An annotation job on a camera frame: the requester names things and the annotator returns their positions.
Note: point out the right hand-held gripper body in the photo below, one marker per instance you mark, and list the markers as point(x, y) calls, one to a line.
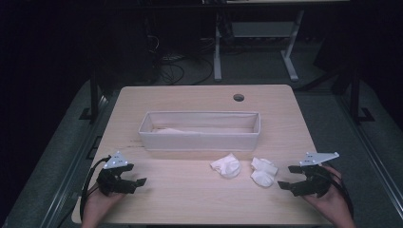
point(315, 183)

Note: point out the person's left hand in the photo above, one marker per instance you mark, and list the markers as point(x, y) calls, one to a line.
point(96, 207)

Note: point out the desk with white legs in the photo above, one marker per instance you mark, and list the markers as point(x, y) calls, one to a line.
point(218, 57)

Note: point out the pale pink cloth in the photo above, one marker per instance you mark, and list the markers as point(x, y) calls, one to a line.
point(172, 130)

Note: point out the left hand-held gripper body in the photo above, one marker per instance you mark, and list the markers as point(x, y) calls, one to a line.
point(109, 183)

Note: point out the black side bracket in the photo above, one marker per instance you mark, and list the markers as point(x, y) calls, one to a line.
point(94, 147)

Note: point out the black metal stand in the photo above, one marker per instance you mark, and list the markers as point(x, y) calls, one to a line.
point(355, 98)
point(94, 98)

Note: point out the white sock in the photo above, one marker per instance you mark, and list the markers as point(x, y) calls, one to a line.
point(227, 166)
point(263, 177)

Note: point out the person's right hand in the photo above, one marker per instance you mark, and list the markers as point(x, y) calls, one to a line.
point(335, 205)

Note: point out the white fabric storage box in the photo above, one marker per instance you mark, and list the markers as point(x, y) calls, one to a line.
point(196, 142)

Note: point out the metal floor rail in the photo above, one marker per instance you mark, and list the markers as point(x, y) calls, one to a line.
point(68, 177)
point(377, 164)

